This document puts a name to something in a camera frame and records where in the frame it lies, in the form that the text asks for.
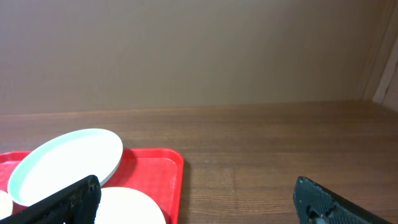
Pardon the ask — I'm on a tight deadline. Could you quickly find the teal plate at back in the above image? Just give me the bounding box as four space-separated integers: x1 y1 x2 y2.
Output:
7 128 123 207

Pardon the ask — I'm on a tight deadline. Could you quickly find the white round plate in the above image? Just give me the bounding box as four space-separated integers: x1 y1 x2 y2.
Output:
0 190 13 220

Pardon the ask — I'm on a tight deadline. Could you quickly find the teal plate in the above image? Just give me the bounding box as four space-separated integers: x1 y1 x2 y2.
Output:
94 187 166 224
7 128 123 207

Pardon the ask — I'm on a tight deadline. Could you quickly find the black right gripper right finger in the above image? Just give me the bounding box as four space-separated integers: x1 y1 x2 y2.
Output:
293 176 391 224

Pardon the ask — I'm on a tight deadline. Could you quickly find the teal plate at right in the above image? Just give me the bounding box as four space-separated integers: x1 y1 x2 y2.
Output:
94 187 166 224

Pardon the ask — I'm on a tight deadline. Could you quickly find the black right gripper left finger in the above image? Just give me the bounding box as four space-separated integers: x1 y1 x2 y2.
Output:
1 175 101 224

